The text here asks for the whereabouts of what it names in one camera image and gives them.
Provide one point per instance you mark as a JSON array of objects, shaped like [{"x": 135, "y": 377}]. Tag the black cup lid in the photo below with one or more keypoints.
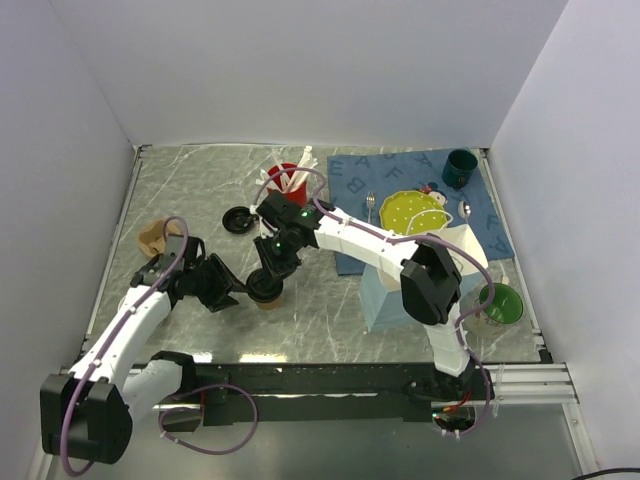
[
  {"x": 262, "y": 287},
  {"x": 238, "y": 220}
]

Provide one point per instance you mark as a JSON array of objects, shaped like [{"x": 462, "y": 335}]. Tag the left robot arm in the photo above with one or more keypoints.
[{"x": 88, "y": 413}]

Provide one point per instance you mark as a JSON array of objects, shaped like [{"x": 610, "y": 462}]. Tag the white wrapped straws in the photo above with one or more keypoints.
[{"x": 306, "y": 161}]

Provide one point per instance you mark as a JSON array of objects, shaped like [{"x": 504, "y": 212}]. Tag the silver fork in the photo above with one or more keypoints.
[{"x": 370, "y": 203}]

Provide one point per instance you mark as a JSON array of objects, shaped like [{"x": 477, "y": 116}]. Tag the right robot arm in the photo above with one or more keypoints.
[{"x": 429, "y": 280}]

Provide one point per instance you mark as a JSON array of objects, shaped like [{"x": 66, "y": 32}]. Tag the yellow dotted plate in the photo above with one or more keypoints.
[{"x": 412, "y": 212}]

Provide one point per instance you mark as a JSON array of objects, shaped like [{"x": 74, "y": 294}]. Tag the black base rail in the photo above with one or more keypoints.
[{"x": 242, "y": 392}]

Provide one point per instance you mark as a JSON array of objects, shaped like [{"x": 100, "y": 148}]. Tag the red straw holder cup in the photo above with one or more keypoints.
[{"x": 296, "y": 193}]

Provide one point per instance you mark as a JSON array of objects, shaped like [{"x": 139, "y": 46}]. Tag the blue letter-print cloth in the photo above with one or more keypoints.
[{"x": 351, "y": 177}]

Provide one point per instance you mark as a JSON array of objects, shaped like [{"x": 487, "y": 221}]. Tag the cardboard cup carrier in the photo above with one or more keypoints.
[{"x": 151, "y": 240}]

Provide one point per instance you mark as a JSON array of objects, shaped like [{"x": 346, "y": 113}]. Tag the dark green mug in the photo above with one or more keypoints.
[{"x": 459, "y": 168}]

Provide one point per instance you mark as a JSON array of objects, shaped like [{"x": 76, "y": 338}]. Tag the silver spoon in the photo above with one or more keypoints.
[{"x": 464, "y": 210}]

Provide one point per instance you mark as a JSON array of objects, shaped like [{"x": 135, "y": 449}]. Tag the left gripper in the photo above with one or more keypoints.
[{"x": 217, "y": 298}]

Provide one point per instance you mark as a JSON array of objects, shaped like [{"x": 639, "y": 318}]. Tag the light blue paper bag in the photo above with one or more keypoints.
[{"x": 380, "y": 295}]

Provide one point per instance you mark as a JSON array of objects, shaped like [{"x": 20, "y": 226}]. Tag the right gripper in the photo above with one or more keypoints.
[{"x": 277, "y": 269}]

